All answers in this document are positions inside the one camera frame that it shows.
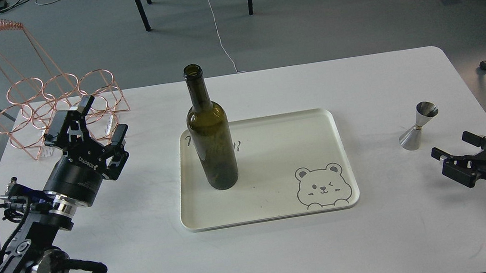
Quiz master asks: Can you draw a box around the copper wire wine rack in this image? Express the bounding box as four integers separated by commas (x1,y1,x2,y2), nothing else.
0,19,131,160

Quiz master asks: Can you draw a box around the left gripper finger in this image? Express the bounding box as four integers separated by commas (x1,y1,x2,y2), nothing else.
44,95,103,155
99,124,129,181

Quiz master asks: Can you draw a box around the cream bear serving tray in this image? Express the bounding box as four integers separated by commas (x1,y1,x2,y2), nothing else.
179,108,361,232

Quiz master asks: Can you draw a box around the dark green wine bottle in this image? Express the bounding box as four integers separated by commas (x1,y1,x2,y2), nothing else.
183,63,239,190

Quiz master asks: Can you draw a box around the steel double jigger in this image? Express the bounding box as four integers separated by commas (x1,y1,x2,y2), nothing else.
399,101,439,151

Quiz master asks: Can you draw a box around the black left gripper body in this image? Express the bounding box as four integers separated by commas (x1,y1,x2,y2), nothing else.
44,156,107,207

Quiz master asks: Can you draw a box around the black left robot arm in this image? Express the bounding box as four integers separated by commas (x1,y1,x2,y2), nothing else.
0,95,129,273

